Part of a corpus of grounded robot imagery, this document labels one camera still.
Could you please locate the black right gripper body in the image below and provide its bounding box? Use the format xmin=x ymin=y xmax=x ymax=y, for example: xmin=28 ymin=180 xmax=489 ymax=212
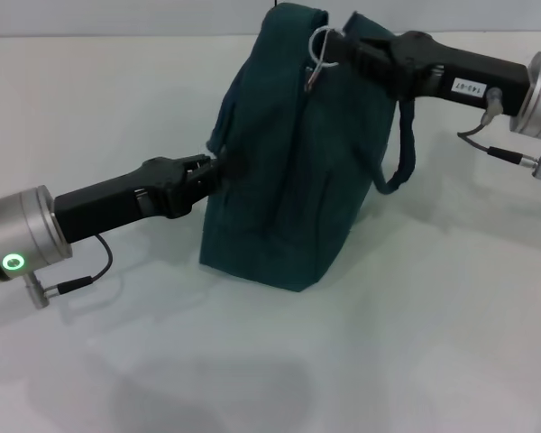
xmin=385 ymin=30 xmax=531 ymax=117

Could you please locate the grey left arm cable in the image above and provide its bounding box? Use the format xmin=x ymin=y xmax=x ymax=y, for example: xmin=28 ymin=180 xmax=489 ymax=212
xmin=24 ymin=233 xmax=114 ymax=310

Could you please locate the dark teal insulated lunch bag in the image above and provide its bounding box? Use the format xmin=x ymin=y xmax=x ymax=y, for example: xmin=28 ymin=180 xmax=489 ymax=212
xmin=197 ymin=2 xmax=418 ymax=293

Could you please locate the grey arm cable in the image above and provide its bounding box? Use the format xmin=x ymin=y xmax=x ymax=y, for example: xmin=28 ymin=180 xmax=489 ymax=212
xmin=24 ymin=233 xmax=114 ymax=310
xmin=457 ymin=88 xmax=541 ymax=180

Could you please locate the grey right arm cable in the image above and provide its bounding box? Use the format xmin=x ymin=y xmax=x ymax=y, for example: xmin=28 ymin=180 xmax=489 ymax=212
xmin=457 ymin=88 xmax=541 ymax=180

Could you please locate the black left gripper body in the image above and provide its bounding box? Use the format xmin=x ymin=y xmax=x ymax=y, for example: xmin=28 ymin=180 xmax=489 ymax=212
xmin=52 ymin=155 xmax=208 ymax=244

